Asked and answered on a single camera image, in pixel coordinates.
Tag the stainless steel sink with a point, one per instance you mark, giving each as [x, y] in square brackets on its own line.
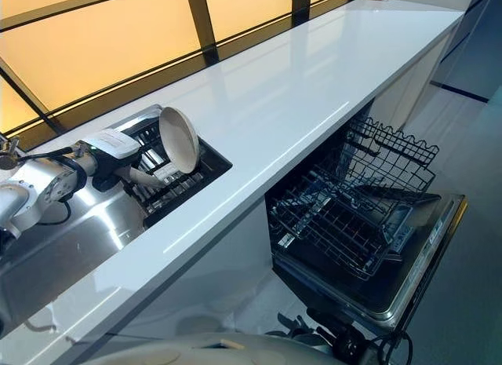
[78, 239]

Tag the pale robot body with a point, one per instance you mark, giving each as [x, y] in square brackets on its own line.
[204, 351]

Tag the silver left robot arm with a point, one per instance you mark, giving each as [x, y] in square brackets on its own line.
[35, 192]

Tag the beige plate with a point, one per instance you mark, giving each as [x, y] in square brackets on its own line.
[177, 135]
[146, 180]

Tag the beige plate, deep rim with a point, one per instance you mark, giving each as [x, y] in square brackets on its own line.
[177, 135]

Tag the black dishwasher lower rack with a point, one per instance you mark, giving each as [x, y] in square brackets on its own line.
[337, 223]

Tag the black dishwasher upper rack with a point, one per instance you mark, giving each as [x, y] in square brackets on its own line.
[396, 143]

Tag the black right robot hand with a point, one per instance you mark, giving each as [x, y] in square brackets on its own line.
[298, 327]

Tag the dark grey cabinet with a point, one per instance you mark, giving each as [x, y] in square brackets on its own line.
[470, 43]

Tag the open dishwasher door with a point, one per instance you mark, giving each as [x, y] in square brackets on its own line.
[415, 271]

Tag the black dishwasher rack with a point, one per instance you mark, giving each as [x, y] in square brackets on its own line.
[337, 223]
[396, 143]

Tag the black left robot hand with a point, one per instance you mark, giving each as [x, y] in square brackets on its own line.
[111, 145]

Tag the metal faucet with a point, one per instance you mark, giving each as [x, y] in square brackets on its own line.
[8, 153]

